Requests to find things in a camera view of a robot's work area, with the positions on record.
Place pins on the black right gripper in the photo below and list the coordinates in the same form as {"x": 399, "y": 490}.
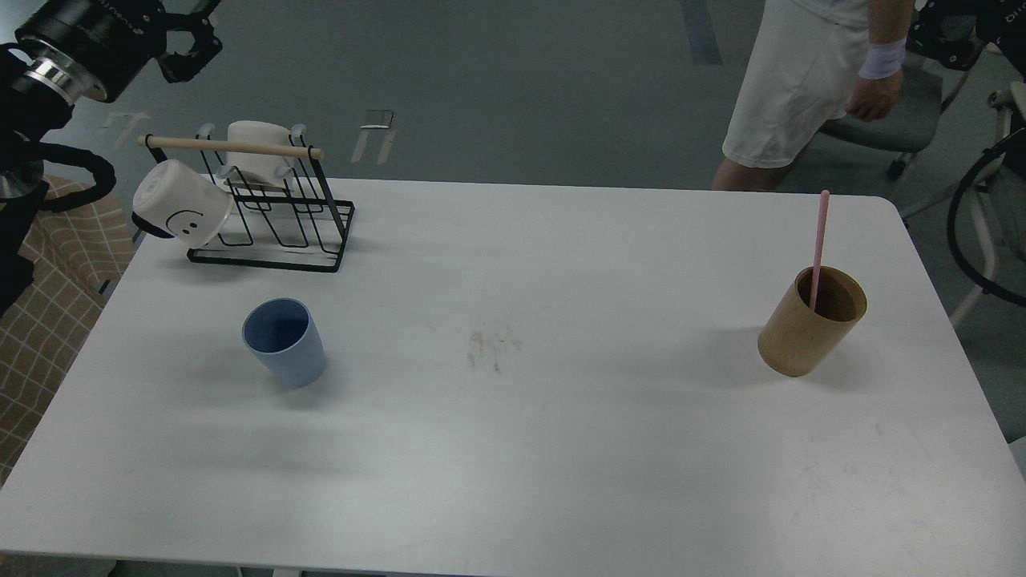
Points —
{"x": 954, "y": 32}

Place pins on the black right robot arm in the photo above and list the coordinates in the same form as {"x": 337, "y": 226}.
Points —
{"x": 993, "y": 188}

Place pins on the checkered beige cloth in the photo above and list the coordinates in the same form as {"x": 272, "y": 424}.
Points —
{"x": 78, "y": 256}

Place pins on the pink chopstick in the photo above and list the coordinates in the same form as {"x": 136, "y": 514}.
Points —
{"x": 823, "y": 210}

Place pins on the person in white clothes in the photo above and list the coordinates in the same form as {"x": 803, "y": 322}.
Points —
{"x": 813, "y": 62}

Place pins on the blue plastic cup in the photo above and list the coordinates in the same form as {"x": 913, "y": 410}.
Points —
{"x": 283, "y": 337}

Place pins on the white mug on rack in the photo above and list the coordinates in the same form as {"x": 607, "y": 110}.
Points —
{"x": 259, "y": 166}

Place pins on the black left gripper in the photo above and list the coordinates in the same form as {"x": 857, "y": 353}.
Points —
{"x": 96, "y": 48}

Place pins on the white smiley face mug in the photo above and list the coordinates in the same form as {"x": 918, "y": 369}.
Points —
{"x": 173, "y": 201}

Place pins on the brown wooden cylinder holder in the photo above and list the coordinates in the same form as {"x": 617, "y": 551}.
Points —
{"x": 798, "y": 336}

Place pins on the black wire cup rack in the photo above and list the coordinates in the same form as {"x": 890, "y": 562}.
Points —
{"x": 299, "y": 227}

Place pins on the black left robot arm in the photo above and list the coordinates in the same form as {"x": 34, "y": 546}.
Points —
{"x": 39, "y": 176}

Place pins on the grey office chair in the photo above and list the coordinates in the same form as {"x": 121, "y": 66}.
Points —
{"x": 929, "y": 88}

